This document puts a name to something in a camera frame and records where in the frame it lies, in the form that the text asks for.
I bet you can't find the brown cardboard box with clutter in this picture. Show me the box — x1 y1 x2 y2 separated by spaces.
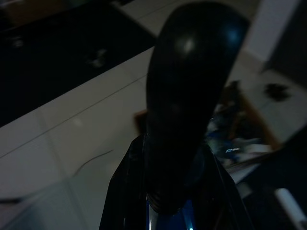
135 80 283 171

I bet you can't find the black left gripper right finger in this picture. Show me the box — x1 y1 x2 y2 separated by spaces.
184 143 245 230

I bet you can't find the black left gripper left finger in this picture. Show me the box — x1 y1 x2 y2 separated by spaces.
100 133 149 230

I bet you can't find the dark debris clump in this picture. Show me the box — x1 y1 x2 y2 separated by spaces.
262 82 293 103

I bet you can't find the thin dark wire strand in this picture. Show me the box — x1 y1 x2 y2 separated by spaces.
73 149 115 177

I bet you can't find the black floor rug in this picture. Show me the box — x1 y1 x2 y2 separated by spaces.
0 0 157 128

